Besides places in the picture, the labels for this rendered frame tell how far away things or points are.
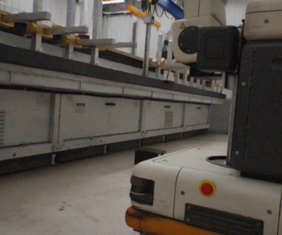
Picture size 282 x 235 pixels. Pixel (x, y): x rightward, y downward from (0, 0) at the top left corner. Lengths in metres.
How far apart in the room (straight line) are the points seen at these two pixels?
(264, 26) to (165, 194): 0.58
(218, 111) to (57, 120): 4.02
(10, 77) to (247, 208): 1.21
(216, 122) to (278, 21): 4.86
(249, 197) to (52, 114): 1.51
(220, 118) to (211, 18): 4.63
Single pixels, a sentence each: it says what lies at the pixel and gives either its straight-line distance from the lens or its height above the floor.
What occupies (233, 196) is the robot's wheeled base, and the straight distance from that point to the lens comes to 0.96.
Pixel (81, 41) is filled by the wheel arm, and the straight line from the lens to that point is 1.91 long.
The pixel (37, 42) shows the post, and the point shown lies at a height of 0.75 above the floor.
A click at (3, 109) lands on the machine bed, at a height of 0.38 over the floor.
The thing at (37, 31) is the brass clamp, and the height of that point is 0.80.
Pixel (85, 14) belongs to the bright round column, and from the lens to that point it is 7.33.
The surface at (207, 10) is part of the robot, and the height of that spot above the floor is 0.83.
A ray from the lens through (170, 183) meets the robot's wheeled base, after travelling 1.01.
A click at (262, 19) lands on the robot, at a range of 1.00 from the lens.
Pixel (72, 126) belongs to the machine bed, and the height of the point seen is 0.26.
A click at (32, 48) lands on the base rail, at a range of 1.73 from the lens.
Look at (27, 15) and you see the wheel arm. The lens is 1.48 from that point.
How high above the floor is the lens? 0.49
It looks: 4 degrees down
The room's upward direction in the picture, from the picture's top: 4 degrees clockwise
